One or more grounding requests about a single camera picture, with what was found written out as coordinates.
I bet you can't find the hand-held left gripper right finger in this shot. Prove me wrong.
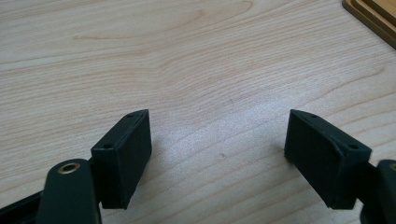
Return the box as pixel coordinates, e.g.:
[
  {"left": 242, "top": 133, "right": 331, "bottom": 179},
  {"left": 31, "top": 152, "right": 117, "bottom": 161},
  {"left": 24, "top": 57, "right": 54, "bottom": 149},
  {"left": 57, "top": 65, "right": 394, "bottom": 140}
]
[{"left": 283, "top": 108, "right": 373, "bottom": 210}]

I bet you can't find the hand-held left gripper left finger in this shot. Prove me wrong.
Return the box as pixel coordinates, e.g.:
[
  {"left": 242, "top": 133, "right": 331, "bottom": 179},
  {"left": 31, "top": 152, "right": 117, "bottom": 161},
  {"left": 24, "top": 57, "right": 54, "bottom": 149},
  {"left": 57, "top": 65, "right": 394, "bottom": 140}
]
[{"left": 90, "top": 108, "right": 153, "bottom": 210}]

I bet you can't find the light wooden board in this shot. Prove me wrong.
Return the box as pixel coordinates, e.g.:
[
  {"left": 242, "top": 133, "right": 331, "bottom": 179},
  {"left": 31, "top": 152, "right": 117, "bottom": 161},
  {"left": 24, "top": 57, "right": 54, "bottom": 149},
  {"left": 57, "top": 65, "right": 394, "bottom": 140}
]
[{"left": 361, "top": 0, "right": 396, "bottom": 29}]

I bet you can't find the orange wooden board with cutouts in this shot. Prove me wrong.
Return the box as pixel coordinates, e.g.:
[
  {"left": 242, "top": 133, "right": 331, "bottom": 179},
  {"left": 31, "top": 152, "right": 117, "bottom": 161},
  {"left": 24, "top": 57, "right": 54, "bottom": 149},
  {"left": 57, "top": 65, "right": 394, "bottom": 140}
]
[{"left": 341, "top": 0, "right": 396, "bottom": 50}]

